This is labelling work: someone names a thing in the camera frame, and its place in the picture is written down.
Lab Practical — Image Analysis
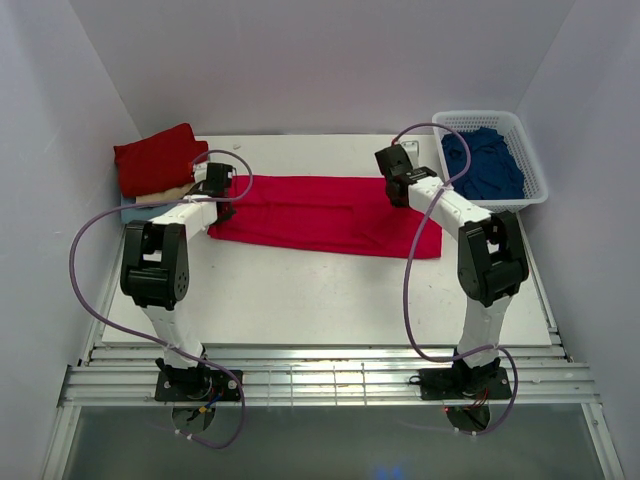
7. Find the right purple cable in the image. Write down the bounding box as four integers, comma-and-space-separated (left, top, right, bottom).
391, 123, 519, 437

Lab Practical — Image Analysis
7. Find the white plastic basket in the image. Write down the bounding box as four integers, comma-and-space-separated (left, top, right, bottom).
432, 110, 548, 212

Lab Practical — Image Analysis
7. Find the folded dark red shirt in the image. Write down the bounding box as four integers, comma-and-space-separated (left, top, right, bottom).
114, 123, 208, 198

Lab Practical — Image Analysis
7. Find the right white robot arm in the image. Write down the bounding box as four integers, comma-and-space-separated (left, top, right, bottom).
375, 145, 529, 400

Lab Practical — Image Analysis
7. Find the folded light blue shirt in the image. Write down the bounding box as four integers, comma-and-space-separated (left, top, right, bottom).
119, 205, 173, 224

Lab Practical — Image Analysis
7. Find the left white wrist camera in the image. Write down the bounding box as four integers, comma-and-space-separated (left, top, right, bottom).
192, 160, 209, 183

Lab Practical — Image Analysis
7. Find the aluminium rail frame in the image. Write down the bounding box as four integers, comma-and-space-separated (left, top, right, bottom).
61, 233, 600, 407

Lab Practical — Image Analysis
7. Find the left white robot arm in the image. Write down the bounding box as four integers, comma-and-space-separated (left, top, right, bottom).
120, 163, 234, 400

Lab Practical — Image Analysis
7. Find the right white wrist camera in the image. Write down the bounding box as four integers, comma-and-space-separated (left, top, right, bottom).
399, 140, 420, 165

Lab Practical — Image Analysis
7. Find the pink t shirt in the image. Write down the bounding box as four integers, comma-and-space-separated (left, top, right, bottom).
208, 175, 423, 258

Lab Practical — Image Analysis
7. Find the dark blue t shirt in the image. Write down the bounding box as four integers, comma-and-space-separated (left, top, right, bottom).
453, 127, 525, 200

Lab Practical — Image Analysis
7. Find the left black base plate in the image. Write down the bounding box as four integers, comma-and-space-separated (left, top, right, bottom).
154, 368, 243, 403

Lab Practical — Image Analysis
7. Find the folded beige shirt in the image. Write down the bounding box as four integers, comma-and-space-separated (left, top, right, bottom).
135, 183, 195, 205

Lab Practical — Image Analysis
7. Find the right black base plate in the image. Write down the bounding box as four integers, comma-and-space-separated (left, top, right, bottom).
408, 367, 512, 400

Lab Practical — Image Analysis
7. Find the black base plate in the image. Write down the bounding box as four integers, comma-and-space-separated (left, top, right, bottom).
408, 367, 512, 400
154, 368, 243, 403

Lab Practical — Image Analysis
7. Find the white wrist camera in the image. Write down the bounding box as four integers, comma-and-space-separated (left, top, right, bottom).
192, 160, 209, 183
399, 140, 420, 165

